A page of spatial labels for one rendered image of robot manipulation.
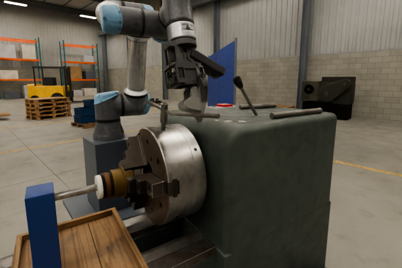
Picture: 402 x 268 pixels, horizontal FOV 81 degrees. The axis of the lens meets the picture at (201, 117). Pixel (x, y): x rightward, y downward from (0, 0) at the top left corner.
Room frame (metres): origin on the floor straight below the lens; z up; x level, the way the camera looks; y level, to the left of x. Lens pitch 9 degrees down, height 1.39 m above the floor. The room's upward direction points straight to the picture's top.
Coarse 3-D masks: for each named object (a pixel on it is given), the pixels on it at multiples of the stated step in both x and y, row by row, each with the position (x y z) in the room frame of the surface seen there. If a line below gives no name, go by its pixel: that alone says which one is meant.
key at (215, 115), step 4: (148, 100) 0.79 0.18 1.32; (152, 104) 0.76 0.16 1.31; (156, 104) 0.75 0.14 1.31; (160, 108) 0.72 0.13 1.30; (168, 112) 0.69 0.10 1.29; (172, 112) 0.68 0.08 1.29; (176, 112) 0.66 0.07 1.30; (180, 112) 0.65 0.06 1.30; (184, 112) 0.63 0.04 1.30; (188, 112) 0.62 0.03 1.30; (192, 112) 0.61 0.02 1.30; (196, 112) 0.60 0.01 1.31; (200, 112) 0.59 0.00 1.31; (184, 116) 0.64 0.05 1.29; (188, 116) 0.62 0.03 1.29; (192, 116) 0.61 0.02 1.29; (196, 116) 0.59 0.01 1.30; (200, 116) 0.58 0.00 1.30; (204, 116) 0.57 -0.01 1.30; (208, 116) 0.56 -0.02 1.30; (212, 116) 0.55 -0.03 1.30; (216, 116) 0.54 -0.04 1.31
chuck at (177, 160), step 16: (144, 128) 0.74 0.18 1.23; (144, 144) 0.75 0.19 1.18; (160, 144) 0.65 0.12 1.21; (176, 144) 0.67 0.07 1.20; (160, 160) 0.64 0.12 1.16; (176, 160) 0.64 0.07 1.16; (192, 160) 0.66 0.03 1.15; (160, 176) 0.64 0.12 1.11; (176, 176) 0.62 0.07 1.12; (192, 176) 0.64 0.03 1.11; (192, 192) 0.64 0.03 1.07; (160, 208) 0.65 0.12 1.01; (176, 208) 0.62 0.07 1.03; (192, 208) 0.66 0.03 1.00; (160, 224) 0.65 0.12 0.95
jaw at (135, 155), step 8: (136, 136) 0.77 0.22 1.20; (128, 144) 0.77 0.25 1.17; (136, 144) 0.75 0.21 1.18; (128, 152) 0.73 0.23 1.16; (136, 152) 0.74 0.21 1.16; (144, 152) 0.75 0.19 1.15; (120, 160) 0.70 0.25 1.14; (128, 160) 0.71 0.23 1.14; (136, 160) 0.72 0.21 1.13; (144, 160) 0.73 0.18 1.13; (128, 168) 0.70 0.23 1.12; (136, 168) 0.73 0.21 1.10
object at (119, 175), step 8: (120, 168) 0.68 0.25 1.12; (104, 176) 0.64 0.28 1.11; (112, 176) 0.64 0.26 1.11; (120, 176) 0.65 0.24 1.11; (128, 176) 0.67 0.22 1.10; (104, 184) 0.62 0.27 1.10; (112, 184) 0.64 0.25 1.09; (120, 184) 0.64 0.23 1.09; (104, 192) 0.62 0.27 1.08; (112, 192) 0.63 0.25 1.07; (120, 192) 0.64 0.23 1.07
